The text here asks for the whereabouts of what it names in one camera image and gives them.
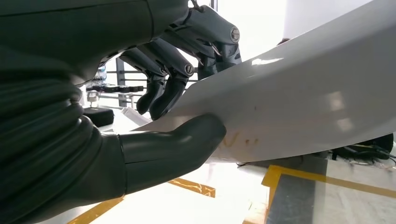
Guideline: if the black box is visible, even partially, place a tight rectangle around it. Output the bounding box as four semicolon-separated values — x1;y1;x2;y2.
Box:
83;106;114;128

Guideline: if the steel workbench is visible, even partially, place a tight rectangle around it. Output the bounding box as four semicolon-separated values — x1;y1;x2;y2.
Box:
34;106;396;224

